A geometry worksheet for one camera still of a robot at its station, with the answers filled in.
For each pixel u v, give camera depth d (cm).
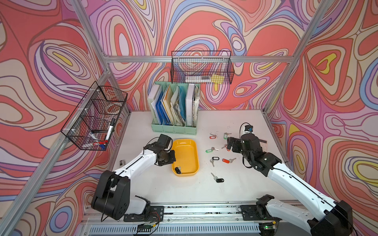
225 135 105
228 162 92
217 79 82
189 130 106
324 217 39
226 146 74
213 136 104
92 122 68
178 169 88
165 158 73
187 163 90
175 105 93
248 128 68
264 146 98
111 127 69
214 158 93
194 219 73
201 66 96
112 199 42
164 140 70
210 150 96
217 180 84
